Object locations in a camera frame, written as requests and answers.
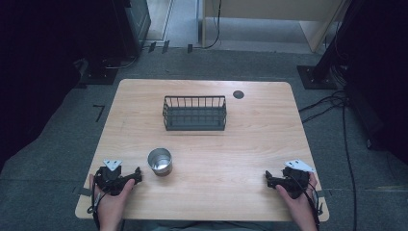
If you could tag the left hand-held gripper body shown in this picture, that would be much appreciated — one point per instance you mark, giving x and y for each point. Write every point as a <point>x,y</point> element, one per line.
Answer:
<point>110,179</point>

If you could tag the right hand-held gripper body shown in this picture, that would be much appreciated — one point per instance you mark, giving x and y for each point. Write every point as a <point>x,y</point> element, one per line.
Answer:
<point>293,181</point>

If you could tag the person's left hand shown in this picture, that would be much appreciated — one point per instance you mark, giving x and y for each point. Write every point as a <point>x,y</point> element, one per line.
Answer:
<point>110,205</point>

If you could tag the person's right hand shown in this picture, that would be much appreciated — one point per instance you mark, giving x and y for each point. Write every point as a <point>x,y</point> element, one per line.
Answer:
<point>301,208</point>

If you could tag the shiny metal cup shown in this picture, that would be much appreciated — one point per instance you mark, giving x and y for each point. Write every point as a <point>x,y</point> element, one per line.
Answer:
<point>159,162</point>

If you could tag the grey tape on table edge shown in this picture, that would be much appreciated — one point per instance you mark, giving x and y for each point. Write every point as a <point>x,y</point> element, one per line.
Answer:
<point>84,191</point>
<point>320,193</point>

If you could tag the black angled floor tape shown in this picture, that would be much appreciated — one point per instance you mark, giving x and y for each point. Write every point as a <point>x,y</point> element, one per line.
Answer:
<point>100,110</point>

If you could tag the person's grey clothing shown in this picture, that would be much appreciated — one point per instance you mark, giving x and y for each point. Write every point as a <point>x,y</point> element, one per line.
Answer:
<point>208,226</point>

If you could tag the round dark table grommet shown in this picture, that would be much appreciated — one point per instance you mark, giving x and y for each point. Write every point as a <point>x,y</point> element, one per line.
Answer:
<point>238,94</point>

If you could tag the black metal stand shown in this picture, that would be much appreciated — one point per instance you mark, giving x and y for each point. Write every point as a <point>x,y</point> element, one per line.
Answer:
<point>99,72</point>
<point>319,72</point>

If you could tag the short black floor tape strip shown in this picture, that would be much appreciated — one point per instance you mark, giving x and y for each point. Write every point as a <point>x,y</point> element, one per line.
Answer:
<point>165,46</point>
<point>152,46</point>
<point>190,48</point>

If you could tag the light wooden cabinet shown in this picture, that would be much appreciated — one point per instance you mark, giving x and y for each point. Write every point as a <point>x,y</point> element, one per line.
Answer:
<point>275,9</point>

